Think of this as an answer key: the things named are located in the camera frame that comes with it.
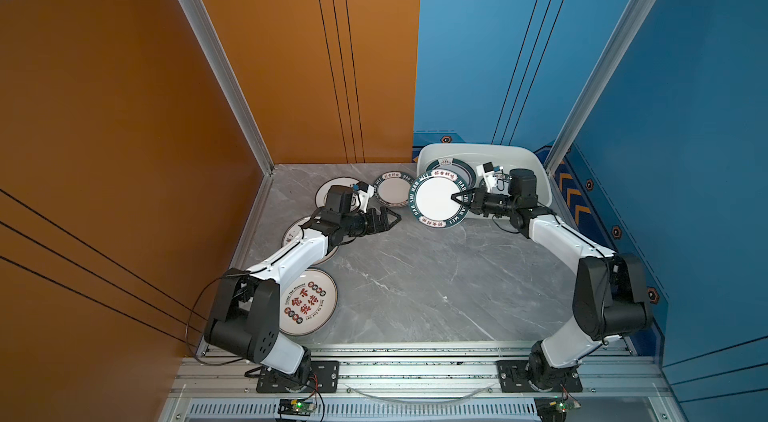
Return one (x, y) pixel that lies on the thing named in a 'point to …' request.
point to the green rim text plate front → (430, 198)
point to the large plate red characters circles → (308, 303)
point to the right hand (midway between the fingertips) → (452, 199)
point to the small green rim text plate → (392, 188)
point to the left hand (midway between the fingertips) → (391, 218)
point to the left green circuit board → (295, 407)
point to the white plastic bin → (510, 156)
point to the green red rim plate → (450, 176)
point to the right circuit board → (554, 408)
